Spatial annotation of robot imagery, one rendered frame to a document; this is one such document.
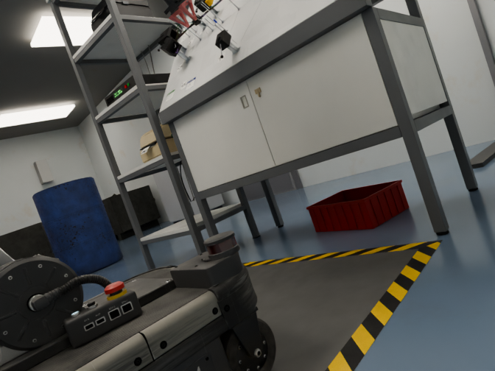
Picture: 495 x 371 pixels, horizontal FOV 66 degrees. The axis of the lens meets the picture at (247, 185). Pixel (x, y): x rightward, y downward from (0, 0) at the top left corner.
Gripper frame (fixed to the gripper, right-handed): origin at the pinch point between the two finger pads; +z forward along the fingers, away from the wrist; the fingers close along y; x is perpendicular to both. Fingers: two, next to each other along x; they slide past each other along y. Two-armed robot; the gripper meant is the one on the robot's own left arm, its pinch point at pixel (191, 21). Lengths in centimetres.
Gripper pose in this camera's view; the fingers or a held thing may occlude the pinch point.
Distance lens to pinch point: 162.3
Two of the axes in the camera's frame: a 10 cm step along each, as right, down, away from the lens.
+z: 6.4, 6.8, 3.6
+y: -6.3, 1.9, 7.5
